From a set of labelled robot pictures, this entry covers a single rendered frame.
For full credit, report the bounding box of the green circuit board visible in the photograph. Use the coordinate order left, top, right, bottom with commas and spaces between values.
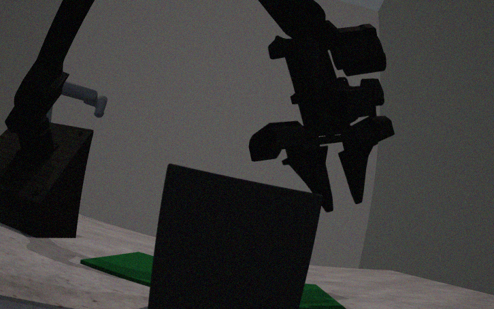
80, 252, 346, 309

